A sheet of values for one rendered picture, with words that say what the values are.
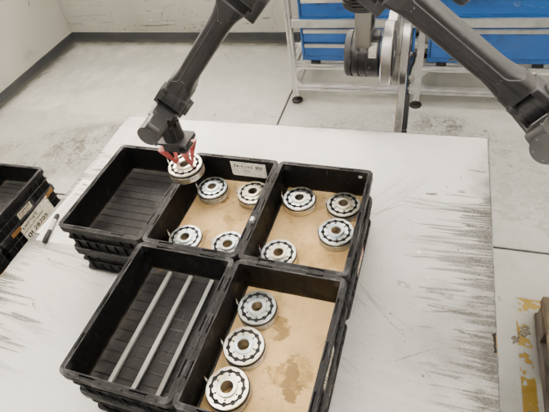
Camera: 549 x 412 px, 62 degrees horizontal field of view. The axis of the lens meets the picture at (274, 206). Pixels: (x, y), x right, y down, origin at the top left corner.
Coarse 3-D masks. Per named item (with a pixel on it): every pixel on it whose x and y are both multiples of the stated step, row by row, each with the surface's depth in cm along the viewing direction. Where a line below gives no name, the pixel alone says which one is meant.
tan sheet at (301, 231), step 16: (320, 192) 149; (320, 208) 144; (288, 224) 142; (304, 224) 141; (320, 224) 140; (352, 224) 138; (272, 240) 138; (288, 240) 137; (304, 240) 136; (304, 256) 132; (320, 256) 132; (336, 256) 131
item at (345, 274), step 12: (276, 168) 145; (324, 168) 142; (336, 168) 141; (348, 168) 141; (276, 180) 142; (372, 180) 137; (264, 204) 135; (360, 204) 130; (360, 216) 127; (252, 228) 129; (360, 228) 126; (240, 252) 124; (348, 252) 119; (276, 264) 119; (288, 264) 119; (348, 264) 116; (348, 276) 115
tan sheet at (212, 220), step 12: (228, 180) 160; (192, 204) 154; (204, 204) 153; (216, 204) 152; (228, 204) 151; (192, 216) 150; (204, 216) 149; (216, 216) 148; (228, 216) 148; (240, 216) 147; (204, 228) 145; (216, 228) 144; (228, 228) 144; (240, 228) 143; (204, 240) 142
